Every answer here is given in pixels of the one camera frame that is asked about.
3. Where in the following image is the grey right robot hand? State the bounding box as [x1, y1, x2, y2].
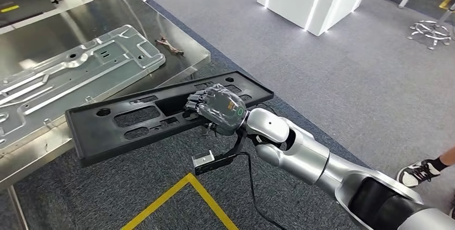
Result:
[184, 83, 249, 137]

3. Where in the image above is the black plastic plate part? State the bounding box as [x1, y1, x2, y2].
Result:
[64, 70, 275, 169]

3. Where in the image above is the steel workbench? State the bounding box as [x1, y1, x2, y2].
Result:
[0, 0, 212, 230]

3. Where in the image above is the aluminium fixture plate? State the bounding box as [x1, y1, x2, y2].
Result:
[0, 24, 167, 151]

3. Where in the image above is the white table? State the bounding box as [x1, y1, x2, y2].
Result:
[0, 0, 109, 36]

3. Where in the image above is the person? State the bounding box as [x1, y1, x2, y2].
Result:
[395, 146, 455, 189]

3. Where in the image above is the black stool with chrome base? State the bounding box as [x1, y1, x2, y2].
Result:
[406, 0, 455, 51]

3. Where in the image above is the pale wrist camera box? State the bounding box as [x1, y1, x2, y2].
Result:
[192, 129, 249, 176]

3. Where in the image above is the black camera cable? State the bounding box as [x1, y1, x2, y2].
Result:
[238, 151, 288, 230]

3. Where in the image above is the brown wire bundle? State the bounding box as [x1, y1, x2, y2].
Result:
[155, 34, 186, 56]

